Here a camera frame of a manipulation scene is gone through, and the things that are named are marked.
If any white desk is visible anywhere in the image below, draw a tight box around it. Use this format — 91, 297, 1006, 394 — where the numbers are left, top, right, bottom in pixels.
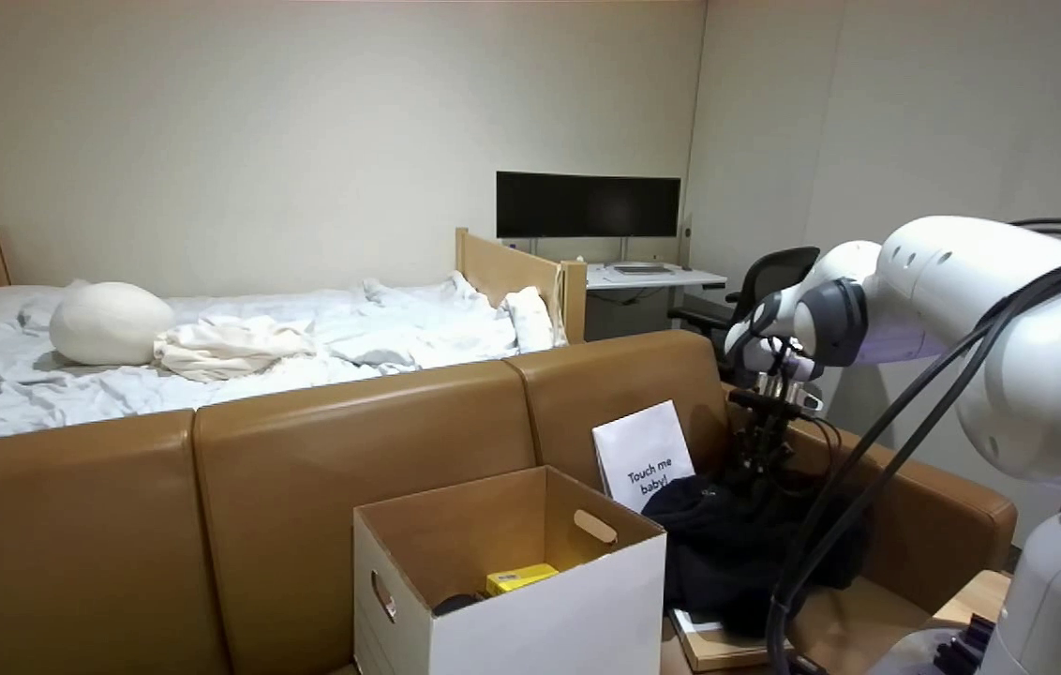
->
582, 254, 730, 344

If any tan leather sofa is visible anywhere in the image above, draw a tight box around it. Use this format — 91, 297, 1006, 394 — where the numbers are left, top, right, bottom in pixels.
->
0, 325, 1019, 675

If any wooden table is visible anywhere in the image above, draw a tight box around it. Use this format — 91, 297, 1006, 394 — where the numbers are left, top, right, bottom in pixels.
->
926, 568, 1015, 635

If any yellow box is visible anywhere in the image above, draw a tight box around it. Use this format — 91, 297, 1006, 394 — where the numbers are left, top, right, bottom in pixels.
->
485, 558, 564, 599

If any dark cloth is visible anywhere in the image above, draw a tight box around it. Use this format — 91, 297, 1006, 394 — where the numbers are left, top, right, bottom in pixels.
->
431, 588, 485, 619

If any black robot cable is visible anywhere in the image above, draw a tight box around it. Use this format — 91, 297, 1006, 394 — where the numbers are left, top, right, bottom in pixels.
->
760, 245, 1061, 675

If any black hoodie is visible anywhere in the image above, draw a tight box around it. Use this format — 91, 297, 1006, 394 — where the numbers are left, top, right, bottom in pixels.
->
639, 470, 879, 640

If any crumpled cream cloth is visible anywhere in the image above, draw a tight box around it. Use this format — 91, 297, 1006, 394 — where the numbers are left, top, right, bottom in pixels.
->
150, 310, 323, 388

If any white folded paper sign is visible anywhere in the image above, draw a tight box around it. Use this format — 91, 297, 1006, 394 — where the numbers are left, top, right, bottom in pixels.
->
590, 399, 702, 519

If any flat white pillow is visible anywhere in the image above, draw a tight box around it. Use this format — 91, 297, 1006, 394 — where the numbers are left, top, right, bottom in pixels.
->
0, 282, 91, 334

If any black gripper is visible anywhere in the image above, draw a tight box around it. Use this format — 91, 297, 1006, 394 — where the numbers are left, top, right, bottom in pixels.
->
729, 388, 820, 478

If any round white pillow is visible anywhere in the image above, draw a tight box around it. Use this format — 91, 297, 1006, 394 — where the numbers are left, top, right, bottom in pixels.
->
45, 278, 179, 370

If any black computer monitor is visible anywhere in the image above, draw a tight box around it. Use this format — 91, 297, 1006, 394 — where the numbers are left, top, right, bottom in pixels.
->
491, 169, 687, 245

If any wooden bed with white bedding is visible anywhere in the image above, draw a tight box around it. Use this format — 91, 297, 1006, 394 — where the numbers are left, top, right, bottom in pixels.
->
0, 220, 594, 452

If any black office chair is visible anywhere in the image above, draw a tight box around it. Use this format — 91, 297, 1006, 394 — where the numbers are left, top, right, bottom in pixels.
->
702, 245, 824, 358

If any white cardboard storage box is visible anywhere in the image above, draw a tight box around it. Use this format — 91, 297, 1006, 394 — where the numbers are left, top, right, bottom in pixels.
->
349, 463, 671, 675

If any white towel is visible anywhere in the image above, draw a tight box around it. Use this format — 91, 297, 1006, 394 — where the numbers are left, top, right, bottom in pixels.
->
494, 282, 567, 358

